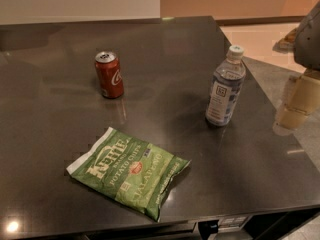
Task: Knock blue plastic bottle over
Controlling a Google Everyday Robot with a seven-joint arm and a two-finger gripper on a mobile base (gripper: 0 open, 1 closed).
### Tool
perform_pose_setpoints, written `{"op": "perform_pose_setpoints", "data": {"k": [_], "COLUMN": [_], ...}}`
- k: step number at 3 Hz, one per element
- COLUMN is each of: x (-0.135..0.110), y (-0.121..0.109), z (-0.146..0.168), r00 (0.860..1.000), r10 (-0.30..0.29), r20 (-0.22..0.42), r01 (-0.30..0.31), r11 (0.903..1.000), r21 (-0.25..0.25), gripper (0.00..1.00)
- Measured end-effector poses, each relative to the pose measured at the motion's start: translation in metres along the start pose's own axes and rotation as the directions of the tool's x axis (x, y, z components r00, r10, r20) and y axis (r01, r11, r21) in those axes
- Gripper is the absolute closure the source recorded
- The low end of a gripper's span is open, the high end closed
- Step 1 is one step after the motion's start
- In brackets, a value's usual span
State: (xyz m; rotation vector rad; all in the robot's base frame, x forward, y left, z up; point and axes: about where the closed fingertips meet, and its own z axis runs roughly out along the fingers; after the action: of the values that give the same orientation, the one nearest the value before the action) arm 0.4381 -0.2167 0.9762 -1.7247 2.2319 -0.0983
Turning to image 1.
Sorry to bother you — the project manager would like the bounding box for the red cola can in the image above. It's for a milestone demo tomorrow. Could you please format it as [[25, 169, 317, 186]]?
[[95, 51, 124, 99]]

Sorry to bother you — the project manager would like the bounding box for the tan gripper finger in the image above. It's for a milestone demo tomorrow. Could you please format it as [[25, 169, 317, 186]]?
[[275, 69, 320, 130]]

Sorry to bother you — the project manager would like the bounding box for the blue plastic water bottle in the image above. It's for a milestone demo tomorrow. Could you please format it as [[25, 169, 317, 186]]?
[[205, 45, 246, 127]]

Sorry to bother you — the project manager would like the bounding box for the green potato chips bag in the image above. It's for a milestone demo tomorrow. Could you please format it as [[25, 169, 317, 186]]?
[[67, 127, 189, 221]]

